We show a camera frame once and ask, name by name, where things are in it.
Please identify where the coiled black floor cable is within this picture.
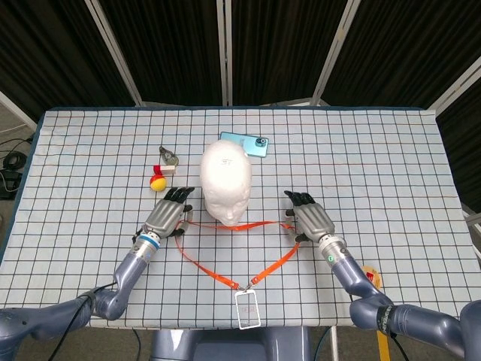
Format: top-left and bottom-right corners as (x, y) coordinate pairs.
(0, 137), (35, 170)

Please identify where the black power brick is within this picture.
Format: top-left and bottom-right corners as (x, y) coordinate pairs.
(0, 168), (22, 200)

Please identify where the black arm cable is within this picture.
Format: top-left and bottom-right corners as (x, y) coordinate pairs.
(389, 330), (411, 361)
(56, 281), (117, 361)

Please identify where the blue checked tablecloth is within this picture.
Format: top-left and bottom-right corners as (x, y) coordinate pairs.
(0, 106), (481, 332)

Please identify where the yellow red foam ball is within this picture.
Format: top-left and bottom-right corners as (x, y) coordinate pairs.
(149, 173), (168, 193)

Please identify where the black folding screen white frame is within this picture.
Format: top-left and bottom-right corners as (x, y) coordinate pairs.
(0, 0), (481, 260)

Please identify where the grey metal clip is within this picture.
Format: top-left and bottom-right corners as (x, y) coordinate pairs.
(158, 145), (180, 166)

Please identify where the white foam mannequin head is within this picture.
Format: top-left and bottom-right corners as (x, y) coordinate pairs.
(199, 139), (253, 227)

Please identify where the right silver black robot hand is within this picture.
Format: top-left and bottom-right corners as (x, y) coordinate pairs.
(283, 190), (337, 244)

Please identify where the orange lanyard white badge holder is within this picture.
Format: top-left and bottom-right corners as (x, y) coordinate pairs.
(174, 220), (301, 331)

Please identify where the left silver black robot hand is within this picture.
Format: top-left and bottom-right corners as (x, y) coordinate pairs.
(132, 187), (196, 241)

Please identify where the grey-blue robot torso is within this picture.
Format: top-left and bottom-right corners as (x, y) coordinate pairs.
(150, 326), (313, 361)

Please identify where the teal smartphone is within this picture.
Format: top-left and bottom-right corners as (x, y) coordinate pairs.
(219, 131), (269, 159)

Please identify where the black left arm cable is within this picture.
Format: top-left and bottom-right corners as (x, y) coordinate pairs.
(56, 281), (117, 361)

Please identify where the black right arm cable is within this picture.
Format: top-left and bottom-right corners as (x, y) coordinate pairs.
(389, 330), (411, 361)

